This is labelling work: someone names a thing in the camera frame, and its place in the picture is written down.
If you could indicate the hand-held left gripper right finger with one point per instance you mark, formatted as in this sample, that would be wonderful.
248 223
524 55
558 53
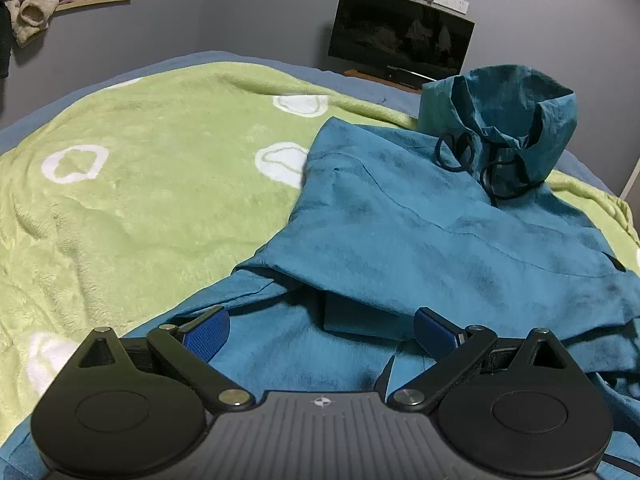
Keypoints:
431 331

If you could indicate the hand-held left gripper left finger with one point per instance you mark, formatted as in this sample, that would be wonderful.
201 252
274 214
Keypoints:
207 332

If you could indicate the teal hooded jacket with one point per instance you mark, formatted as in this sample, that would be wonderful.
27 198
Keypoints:
425 240

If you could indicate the pile of beige clothes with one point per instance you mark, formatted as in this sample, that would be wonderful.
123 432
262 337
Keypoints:
32 10

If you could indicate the green fleece blanket white patches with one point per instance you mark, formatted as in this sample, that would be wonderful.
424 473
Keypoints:
150 210

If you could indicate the blue bed sheet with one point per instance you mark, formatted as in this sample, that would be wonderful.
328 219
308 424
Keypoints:
350 87

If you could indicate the wooden monitor stand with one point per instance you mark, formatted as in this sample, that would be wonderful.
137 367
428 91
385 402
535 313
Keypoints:
365 75

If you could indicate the black flat monitor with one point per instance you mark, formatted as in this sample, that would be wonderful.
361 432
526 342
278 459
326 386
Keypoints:
400 35

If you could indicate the wooden wall shelf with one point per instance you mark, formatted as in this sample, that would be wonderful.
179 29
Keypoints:
95 2

